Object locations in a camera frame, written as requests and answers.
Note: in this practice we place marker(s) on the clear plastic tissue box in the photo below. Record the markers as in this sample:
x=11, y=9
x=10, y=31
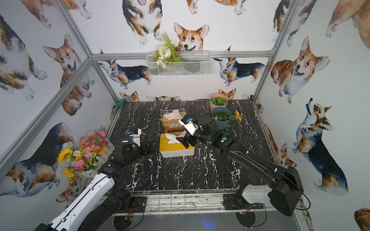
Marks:
x=172, y=126

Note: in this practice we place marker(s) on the white wire wall basket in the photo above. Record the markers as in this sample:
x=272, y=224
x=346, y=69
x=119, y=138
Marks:
x=193, y=64

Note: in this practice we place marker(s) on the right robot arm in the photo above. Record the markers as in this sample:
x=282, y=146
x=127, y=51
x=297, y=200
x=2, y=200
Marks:
x=283, y=188

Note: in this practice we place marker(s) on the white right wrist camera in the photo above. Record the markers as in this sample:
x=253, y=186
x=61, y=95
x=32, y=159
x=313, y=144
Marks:
x=189, y=125

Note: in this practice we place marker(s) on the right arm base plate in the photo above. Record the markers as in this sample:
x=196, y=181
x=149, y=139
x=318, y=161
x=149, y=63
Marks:
x=237, y=202

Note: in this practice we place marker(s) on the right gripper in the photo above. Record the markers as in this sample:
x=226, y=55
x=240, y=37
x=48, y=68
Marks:
x=188, y=138

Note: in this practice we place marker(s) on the blue-grey plant pot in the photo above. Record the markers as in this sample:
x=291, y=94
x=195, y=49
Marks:
x=221, y=116

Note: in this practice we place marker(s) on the pink plant pot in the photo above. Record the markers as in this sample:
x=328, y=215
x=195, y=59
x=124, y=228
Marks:
x=218, y=100

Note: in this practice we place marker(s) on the light wooden slotted lid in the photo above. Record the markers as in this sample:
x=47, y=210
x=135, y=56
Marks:
x=164, y=120

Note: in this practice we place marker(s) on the white rectangular tissue box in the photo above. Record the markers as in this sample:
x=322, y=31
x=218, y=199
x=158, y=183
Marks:
x=178, y=153

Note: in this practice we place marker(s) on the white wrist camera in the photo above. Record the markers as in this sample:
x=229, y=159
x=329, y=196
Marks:
x=135, y=136
x=189, y=125

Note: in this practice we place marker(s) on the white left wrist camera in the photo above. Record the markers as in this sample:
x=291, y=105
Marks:
x=135, y=136

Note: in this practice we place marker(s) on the orange tissue pack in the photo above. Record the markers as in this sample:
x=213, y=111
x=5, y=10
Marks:
x=172, y=137
x=174, y=115

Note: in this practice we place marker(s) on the yellow wooden slotted lid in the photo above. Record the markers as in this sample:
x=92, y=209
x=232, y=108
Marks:
x=165, y=147

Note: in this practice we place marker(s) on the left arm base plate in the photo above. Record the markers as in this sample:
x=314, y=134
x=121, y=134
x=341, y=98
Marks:
x=134, y=204

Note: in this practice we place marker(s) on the yellow artificial flower sprig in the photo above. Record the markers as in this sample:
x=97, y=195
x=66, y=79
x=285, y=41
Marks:
x=237, y=116

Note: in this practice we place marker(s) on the colourful flower bouquet planter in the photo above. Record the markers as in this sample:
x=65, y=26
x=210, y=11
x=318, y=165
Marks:
x=87, y=157

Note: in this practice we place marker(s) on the green cloth at corner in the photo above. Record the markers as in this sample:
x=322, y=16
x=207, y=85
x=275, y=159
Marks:
x=119, y=104

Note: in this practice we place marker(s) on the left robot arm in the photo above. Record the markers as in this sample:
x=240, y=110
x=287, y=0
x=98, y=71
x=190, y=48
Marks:
x=105, y=195

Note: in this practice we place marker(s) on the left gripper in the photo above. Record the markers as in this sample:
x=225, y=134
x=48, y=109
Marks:
x=145, y=147

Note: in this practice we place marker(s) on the white flowers with fern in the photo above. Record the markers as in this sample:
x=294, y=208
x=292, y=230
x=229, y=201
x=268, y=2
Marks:
x=166, y=54

